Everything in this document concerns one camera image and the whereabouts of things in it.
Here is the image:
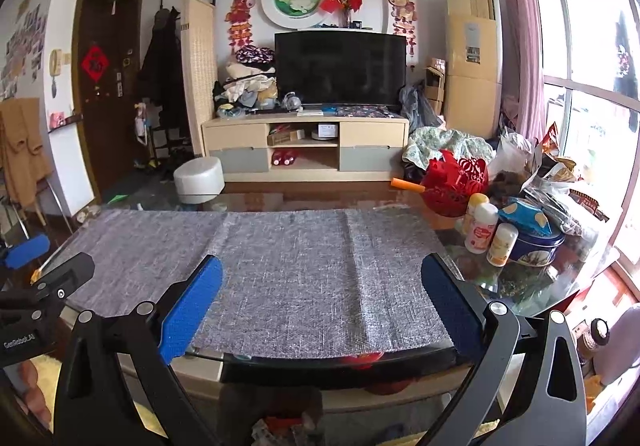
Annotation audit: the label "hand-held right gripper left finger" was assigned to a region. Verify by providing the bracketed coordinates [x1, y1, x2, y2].
[52, 255, 223, 446]

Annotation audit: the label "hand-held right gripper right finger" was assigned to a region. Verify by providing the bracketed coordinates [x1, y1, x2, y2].
[415, 253, 587, 446]

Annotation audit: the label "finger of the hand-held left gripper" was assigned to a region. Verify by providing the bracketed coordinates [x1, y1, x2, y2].
[0, 252, 96, 324]
[0, 234, 52, 271]

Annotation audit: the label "person's left hand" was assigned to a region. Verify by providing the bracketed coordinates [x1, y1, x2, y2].
[14, 358, 53, 428]

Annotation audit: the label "white bottle yellow label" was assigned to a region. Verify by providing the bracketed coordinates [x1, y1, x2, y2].
[486, 223, 519, 267]

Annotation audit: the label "white bottle pink label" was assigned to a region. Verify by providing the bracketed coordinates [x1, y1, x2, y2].
[464, 202, 500, 254]

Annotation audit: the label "beige coat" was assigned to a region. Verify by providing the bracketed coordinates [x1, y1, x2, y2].
[0, 98, 53, 209]

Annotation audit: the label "yellow-capped white bottle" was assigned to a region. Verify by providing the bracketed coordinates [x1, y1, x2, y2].
[462, 193, 490, 237]

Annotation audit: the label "blue cookie tin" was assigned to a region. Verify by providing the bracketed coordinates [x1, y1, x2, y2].
[500, 221, 566, 267]

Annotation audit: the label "grey table mat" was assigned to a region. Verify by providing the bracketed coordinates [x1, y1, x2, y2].
[47, 208, 458, 361]

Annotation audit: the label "red paper-cut basket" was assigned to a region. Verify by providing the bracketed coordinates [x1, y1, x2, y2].
[420, 149, 490, 218]

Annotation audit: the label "white round stool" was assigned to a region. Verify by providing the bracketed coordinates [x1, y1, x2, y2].
[173, 157, 226, 199]

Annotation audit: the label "brown wooden door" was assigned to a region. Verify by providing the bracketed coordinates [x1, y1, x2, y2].
[72, 0, 143, 204]

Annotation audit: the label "floral cloth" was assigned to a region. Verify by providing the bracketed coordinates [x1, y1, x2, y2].
[402, 127, 496, 171]

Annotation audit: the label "pile of snack bags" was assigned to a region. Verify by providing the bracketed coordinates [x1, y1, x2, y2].
[487, 123, 612, 239]

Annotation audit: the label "red door decoration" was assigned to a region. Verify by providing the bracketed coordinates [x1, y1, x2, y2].
[81, 43, 111, 85]

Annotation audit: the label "grey plastic bag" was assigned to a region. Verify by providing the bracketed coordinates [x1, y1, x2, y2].
[399, 83, 426, 127]

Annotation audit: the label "beige standing air conditioner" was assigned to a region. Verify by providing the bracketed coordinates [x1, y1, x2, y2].
[445, 0, 503, 137]

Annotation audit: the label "cardboard boxes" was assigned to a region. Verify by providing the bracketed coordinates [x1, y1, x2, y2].
[424, 58, 448, 117]

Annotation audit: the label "dark hanging coats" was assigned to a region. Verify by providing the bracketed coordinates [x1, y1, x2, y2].
[137, 8, 188, 127]

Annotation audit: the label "pile of clothes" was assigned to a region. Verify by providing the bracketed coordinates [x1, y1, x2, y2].
[212, 46, 278, 119]

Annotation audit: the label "woven folding screen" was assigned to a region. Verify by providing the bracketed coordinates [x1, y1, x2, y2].
[181, 0, 218, 159]

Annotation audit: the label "black television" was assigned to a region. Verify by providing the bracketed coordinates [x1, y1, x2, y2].
[274, 30, 407, 107]

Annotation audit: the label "pink curtain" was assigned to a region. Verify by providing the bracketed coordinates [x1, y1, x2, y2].
[487, 0, 548, 141]

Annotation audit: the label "red fish hanging decoration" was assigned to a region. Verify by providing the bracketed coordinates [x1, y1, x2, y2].
[225, 0, 257, 56]

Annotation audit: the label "black window decoration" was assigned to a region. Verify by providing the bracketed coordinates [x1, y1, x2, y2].
[612, 10, 640, 133]

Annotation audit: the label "sunflower vase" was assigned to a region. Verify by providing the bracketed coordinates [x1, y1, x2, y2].
[320, 0, 368, 29]

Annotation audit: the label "wall intercom phone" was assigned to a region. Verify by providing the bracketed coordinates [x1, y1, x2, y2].
[48, 49, 63, 99]

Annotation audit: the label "wall photo collage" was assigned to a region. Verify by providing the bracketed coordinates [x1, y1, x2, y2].
[0, 0, 48, 99]

